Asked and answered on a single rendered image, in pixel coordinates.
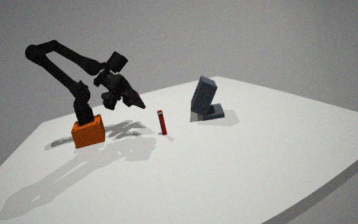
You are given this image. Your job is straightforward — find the dark red peg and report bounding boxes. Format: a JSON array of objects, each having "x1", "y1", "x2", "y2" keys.
[{"x1": 157, "y1": 110, "x2": 167, "y2": 136}]

